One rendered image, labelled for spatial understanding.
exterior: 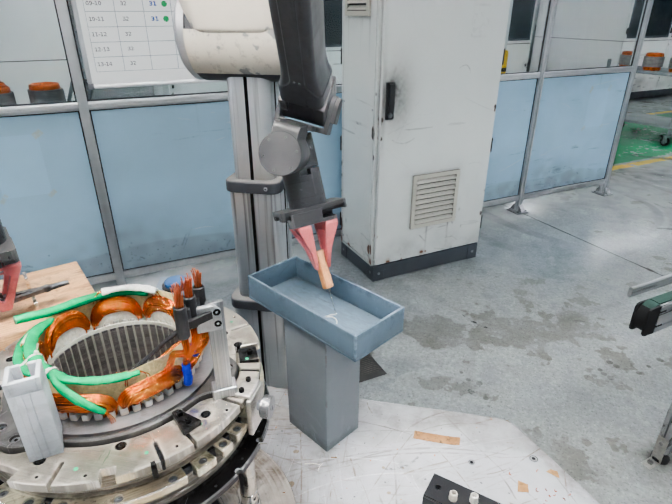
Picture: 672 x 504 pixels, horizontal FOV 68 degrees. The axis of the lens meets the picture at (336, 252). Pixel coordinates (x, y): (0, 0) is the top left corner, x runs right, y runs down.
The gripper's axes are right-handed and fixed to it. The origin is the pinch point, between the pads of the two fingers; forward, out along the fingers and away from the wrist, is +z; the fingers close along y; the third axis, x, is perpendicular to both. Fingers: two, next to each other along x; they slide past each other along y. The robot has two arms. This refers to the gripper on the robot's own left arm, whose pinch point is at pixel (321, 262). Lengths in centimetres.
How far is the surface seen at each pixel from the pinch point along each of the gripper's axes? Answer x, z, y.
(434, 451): -1.2, 37.2, 11.8
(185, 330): -26.6, -3.1, -20.7
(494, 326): 139, 87, 118
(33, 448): -24.3, 4.0, -36.1
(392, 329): -7.0, 11.2, 6.5
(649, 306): 25, 41, 92
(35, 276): 20.8, -6.7, -43.3
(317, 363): 0.6, 15.7, -4.2
